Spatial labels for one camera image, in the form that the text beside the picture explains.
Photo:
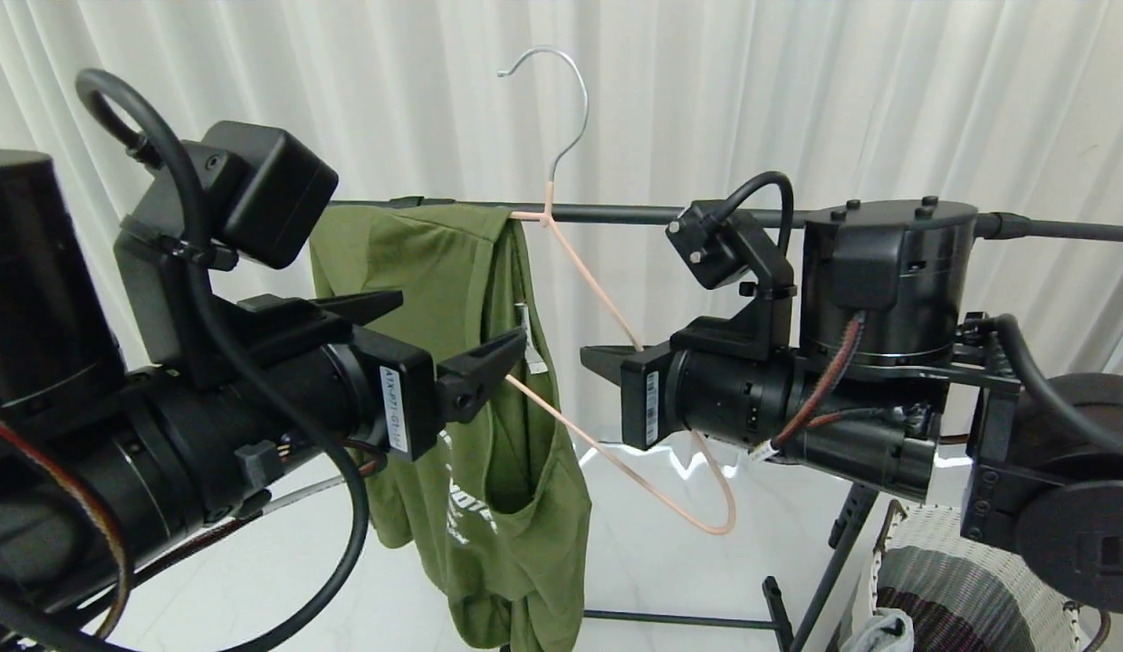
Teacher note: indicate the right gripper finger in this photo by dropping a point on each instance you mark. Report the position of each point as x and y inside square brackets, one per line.
[607, 360]

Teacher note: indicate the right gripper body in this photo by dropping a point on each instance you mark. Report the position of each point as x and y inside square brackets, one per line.
[706, 398]

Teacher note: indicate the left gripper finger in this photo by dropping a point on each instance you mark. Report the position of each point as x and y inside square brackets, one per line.
[480, 371]
[362, 308]

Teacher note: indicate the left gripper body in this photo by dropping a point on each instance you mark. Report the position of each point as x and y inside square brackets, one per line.
[290, 407]

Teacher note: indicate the green printed shirt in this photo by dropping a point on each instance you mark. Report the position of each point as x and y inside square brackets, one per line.
[453, 299]

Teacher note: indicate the pink clothes hanger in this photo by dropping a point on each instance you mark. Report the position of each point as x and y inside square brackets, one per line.
[584, 272]

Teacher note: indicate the pale grey shorts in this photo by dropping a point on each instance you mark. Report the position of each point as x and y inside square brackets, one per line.
[878, 634]

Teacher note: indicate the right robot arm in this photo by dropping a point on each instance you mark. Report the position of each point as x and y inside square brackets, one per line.
[887, 272]

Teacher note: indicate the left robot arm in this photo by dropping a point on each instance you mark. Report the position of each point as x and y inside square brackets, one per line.
[45, 362]

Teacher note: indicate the black clothes rack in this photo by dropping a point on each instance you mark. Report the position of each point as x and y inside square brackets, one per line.
[616, 214]

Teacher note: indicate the white laundry basket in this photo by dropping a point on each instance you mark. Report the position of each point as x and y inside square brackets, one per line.
[960, 580]

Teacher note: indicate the white curtain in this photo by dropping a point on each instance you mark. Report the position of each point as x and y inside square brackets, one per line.
[797, 91]

